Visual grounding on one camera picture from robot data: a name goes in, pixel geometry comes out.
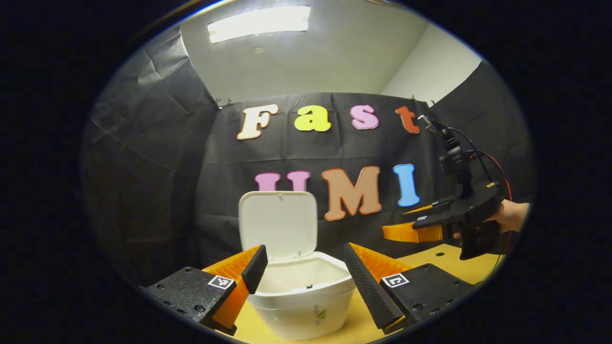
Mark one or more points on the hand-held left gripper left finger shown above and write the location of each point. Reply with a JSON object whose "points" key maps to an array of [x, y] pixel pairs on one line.
{"points": [[256, 272]]}

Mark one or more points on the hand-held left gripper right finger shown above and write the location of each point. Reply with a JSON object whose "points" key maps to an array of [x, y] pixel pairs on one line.
{"points": [[366, 286]]}

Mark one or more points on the black backdrop cloth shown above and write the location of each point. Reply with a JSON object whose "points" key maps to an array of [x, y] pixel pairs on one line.
{"points": [[143, 191]]}

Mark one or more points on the ceiling light panel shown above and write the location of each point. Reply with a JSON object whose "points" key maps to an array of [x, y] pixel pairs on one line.
{"points": [[258, 24]]}

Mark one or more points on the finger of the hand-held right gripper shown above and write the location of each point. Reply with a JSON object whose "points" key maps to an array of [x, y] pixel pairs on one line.
{"points": [[411, 232], [428, 209]]}

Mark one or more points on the white desktop garbage bin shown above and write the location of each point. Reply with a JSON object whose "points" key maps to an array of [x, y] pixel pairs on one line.
{"points": [[279, 224]]}

